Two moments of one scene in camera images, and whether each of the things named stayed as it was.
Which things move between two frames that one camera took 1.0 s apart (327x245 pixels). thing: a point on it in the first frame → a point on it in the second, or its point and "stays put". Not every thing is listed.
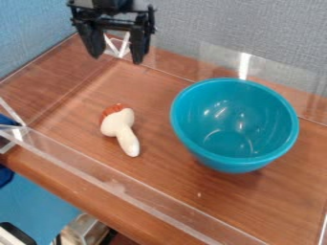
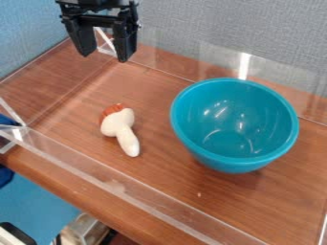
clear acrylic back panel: x=285 y=57 stays put
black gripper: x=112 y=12 → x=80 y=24
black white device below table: x=12 y=235 stays put
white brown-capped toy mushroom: x=116 y=125 stays put
